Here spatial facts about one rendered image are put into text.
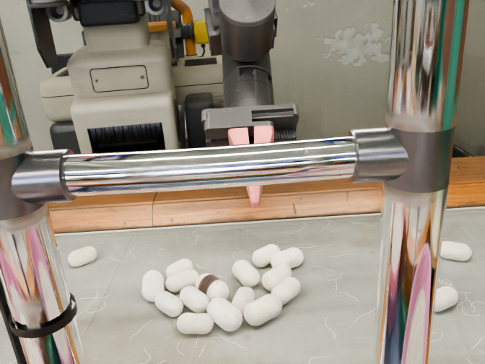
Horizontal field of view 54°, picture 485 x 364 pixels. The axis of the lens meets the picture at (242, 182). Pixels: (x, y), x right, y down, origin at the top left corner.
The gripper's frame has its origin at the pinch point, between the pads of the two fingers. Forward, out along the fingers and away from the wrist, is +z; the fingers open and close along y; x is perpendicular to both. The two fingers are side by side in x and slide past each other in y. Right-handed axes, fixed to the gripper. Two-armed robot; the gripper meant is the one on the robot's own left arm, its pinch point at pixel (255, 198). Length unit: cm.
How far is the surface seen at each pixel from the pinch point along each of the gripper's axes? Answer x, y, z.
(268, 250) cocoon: 3.9, 1.1, 4.4
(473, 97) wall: 155, 114, -117
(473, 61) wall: 145, 114, -131
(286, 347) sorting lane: -2.9, 1.7, 15.0
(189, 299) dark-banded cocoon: -0.6, -6.6, 10.0
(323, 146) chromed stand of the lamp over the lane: -29.8, 2.3, 11.5
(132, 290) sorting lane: 3.2, -13.0, 8.0
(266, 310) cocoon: -2.2, 0.3, 11.8
